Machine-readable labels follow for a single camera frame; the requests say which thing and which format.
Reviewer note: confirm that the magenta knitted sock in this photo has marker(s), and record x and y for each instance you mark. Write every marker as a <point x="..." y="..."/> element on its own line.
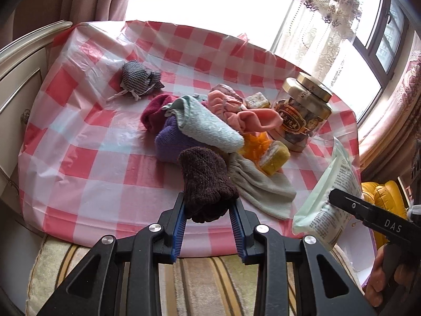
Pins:
<point x="154" y="112"/>

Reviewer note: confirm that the purple knitted sock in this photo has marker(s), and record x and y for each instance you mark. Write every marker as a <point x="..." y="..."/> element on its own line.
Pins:
<point x="171" y="141"/>

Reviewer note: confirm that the yellow leather armchair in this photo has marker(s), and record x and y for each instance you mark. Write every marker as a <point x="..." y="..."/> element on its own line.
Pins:
<point x="384" y="197"/>

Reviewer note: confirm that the dark window frame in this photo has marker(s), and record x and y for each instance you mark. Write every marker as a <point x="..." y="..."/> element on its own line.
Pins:
<point x="375" y="49"/>

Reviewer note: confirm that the beige cloth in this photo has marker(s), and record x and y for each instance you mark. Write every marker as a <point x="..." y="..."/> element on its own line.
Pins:
<point x="263" y="187"/>

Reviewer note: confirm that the cream cabinet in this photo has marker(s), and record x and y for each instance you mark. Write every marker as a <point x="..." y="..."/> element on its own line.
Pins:
<point x="19" y="82"/>

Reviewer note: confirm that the cream cake cube toy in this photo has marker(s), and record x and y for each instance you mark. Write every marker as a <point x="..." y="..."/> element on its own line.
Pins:
<point x="257" y="100"/>

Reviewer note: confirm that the pale green wipes packet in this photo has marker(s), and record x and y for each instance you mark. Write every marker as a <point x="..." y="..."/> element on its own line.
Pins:
<point x="329" y="197"/>

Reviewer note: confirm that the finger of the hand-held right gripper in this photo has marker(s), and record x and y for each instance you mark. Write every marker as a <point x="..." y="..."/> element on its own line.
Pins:
<point x="345" y="200"/>

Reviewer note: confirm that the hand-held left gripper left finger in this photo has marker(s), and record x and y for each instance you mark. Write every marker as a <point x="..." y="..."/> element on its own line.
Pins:
<point x="179" y="223"/>

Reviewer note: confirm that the dark brown knitted sock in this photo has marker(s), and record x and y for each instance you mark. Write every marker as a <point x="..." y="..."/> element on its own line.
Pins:
<point x="205" y="181"/>

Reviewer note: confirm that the person's right hand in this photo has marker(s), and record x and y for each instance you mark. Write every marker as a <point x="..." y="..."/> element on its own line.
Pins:
<point x="373" y="286"/>

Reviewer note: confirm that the white pink floral pouch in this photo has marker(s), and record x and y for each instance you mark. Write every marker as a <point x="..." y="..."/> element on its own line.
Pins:
<point x="225" y="89"/>

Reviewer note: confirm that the striped beige cushion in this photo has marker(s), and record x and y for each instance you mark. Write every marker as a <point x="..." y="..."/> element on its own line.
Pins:
<point x="204" y="286"/>

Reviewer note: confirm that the pink patterned curtain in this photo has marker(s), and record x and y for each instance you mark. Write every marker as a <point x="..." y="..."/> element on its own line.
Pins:
<point x="401" y="105"/>

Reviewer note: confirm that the white purple cardboard box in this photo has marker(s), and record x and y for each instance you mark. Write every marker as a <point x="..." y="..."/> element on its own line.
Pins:
<point x="355" y="256"/>

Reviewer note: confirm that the red white checkered tablecloth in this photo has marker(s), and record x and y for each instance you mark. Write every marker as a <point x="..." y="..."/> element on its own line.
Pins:
<point x="82" y="138"/>

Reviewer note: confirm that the black white houndstooth pouch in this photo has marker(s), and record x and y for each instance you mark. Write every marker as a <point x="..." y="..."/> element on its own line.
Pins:
<point x="136" y="75"/>

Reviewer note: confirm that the orange mesh bag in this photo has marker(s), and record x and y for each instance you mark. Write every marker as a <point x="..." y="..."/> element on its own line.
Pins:
<point x="255" y="144"/>

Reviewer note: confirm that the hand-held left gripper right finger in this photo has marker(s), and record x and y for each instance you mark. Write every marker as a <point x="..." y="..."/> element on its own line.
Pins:
<point x="237" y="227"/>

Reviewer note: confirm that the yellow cake toy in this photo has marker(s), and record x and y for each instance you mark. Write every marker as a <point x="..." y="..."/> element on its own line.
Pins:
<point x="276" y="158"/>

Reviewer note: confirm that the sheer lace curtain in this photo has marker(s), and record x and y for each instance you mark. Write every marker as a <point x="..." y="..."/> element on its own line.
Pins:
<point x="315" y="23"/>

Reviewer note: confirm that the clear jar gold lid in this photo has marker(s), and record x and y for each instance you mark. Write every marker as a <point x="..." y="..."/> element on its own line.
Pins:
<point x="296" y="118"/>

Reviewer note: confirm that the plain pink curtain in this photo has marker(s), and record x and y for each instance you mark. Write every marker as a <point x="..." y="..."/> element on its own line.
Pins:
<point x="92" y="0"/>

